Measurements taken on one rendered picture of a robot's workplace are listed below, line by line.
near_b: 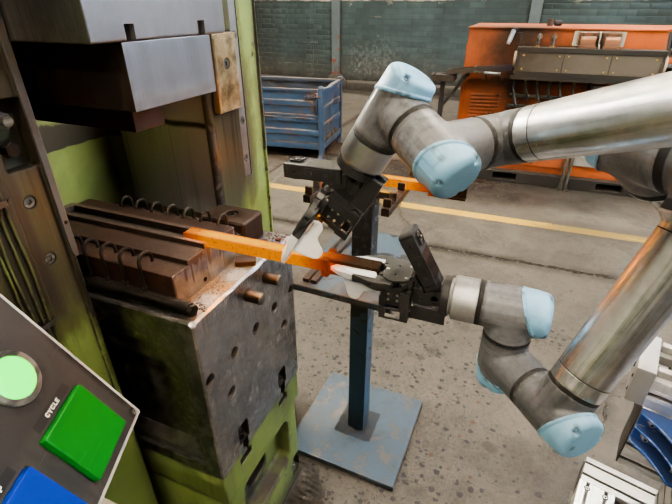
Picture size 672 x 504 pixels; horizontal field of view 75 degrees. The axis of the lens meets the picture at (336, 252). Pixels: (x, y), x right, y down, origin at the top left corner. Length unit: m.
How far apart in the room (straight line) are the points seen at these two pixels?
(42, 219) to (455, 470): 1.46
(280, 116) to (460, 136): 4.19
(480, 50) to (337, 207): 3.58
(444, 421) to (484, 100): 3.01
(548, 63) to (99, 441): 3.85
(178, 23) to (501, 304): 0.67
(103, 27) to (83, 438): 0.51
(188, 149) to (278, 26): 8.21
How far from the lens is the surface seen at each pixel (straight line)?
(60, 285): 0.89
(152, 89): 0.77
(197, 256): 0.90
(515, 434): 1.92
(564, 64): 4.05
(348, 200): 0.72
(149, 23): 0.78
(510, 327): 0.74
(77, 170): 1.31
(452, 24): 8.31
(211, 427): 1.02
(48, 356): 0.59
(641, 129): 0.56
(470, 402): 1.97
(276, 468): 1.54
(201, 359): 0.89
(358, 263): 0.77
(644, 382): 1.12
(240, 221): 1.03
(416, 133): 0.59
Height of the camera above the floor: 1.41
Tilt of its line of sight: 29 degrees down
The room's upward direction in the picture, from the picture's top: straight up
